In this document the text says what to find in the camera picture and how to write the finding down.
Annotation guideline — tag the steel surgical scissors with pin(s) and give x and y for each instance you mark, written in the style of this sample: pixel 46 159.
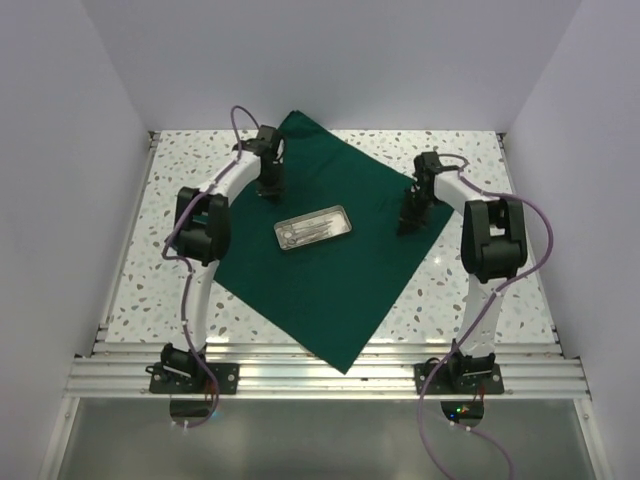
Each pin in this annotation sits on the steel surgical scissors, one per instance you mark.
pixel 300 226

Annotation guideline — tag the steel hemostat clamp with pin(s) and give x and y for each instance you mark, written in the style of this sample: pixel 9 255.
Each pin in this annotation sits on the steel hemostat clamp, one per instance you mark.
pixel 294 237

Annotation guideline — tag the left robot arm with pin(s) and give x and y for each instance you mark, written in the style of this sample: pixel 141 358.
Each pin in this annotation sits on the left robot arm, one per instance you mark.
pixel 201 237

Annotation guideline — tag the aluminium rail frame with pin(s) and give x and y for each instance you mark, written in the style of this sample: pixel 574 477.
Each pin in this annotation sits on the aluminium rail frame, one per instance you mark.
pixel 295 417

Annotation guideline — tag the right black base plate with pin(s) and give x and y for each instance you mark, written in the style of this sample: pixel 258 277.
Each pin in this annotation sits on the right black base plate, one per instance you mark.
pixel 471 378

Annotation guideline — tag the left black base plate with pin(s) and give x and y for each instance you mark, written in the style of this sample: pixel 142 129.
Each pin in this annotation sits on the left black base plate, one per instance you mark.
pixel 192 400

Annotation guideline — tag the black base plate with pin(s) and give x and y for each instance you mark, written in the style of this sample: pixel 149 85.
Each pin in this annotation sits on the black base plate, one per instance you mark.
pixel 192 400
pixel 471 378

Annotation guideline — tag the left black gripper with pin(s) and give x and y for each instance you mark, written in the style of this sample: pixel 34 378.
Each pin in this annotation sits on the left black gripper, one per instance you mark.
pixel 273 194

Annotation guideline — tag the metal instrument tray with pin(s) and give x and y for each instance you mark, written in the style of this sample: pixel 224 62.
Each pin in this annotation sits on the metal instrument tray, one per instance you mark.
pixel 341 225

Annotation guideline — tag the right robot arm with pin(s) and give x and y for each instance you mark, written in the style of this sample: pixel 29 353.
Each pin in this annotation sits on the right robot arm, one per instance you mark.
pixel 493 250

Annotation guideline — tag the green surgical cloth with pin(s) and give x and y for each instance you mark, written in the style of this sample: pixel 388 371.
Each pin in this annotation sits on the green surgical cloth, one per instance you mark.
pixel 330 296

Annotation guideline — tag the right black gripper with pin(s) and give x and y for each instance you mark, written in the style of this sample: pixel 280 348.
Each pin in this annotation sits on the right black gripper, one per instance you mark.
pixel 408 222

